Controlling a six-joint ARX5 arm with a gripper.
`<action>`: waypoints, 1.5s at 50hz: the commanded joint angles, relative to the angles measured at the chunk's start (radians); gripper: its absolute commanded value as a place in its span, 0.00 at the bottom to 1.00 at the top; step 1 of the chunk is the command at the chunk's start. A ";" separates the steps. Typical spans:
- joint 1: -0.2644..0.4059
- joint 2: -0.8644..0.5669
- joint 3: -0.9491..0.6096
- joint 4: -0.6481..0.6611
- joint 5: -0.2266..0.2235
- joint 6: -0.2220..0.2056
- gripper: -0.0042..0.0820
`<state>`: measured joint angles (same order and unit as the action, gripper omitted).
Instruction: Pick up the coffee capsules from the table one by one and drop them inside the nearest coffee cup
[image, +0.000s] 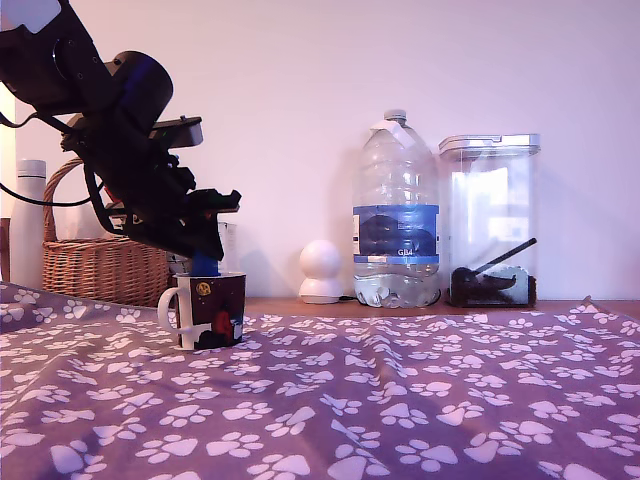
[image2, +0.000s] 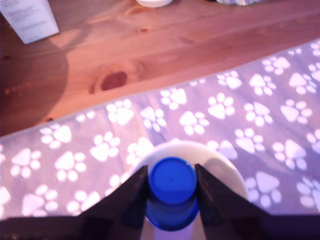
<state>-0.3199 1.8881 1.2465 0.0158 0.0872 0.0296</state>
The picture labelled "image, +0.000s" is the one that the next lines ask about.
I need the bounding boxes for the blue coffee capsule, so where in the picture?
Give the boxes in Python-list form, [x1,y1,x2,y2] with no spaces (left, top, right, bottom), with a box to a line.
[191,251,221,278]

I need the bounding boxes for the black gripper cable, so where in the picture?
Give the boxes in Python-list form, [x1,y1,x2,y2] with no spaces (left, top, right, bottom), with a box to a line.
[82,162,127,236]

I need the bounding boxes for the small white round camera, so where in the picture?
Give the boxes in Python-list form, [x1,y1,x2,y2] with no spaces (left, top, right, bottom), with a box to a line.
[298,239,346,305]

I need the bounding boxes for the large clear water bottle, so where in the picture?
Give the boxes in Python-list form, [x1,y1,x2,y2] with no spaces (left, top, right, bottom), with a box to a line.
[352,108,442,308]

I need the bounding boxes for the white carton box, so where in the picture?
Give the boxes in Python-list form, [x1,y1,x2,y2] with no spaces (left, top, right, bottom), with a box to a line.
[217,222,237,275]

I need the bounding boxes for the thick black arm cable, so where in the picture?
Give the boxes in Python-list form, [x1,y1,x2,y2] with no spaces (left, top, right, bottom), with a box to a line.
[0,111,66,135]

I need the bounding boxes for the paw print table cloth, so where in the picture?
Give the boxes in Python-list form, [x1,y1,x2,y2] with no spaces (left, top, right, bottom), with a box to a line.
[0,280,640,480]

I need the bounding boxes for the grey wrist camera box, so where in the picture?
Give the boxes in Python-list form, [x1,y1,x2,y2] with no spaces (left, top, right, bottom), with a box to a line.
[149,115,205,150]

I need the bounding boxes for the woven wicker basket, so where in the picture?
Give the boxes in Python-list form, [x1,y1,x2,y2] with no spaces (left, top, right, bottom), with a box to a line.
[42,157,174,307]

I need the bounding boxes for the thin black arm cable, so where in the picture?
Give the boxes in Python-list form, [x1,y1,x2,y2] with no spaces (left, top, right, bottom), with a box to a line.
[0,182,95,207]

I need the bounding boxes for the clear plastic storage container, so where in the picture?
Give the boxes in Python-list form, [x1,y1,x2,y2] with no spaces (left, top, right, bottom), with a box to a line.
[438,133,542,308]

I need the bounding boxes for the brown wooden post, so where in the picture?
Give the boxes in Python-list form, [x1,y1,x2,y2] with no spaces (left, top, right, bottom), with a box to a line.
[0,218,12,284]

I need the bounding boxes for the white metal bottle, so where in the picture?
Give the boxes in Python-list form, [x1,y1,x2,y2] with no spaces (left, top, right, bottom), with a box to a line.
[10,159,49,292]

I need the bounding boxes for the mug with dark print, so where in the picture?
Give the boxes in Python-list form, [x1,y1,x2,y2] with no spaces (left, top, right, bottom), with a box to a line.
[157,271,248,351]

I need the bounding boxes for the black scoop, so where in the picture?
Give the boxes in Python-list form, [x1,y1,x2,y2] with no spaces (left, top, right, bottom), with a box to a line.
[452,238,538,294]

